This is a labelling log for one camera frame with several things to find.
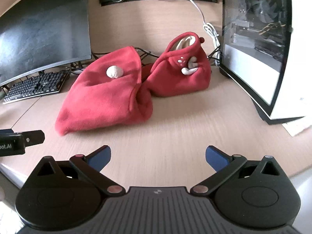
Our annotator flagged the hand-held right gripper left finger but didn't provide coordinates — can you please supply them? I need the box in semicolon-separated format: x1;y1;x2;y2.
29;145;124;196

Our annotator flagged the black curved monitor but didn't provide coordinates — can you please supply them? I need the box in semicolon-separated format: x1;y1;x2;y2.
0;0;92;87

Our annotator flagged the white paper sheet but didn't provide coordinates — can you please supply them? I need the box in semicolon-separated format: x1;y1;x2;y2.
282;117;312;137

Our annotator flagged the white glass-sided computer case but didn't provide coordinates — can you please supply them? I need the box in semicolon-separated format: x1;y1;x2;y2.
219;0;308;125

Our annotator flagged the black keyboard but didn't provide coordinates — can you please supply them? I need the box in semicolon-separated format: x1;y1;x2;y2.
3;69;71;103

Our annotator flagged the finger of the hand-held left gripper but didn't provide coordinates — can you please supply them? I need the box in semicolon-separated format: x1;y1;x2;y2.
15;130;45;148

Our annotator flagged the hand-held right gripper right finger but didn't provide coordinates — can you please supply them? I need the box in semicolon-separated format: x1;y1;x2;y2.
191;145;288;197

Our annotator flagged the black cable tangle behind monitor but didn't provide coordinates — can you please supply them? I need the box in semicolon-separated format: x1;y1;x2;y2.
65;48;160;75

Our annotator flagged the red fleece hooded garment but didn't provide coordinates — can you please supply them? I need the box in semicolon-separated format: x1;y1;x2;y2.
56;32;212;136

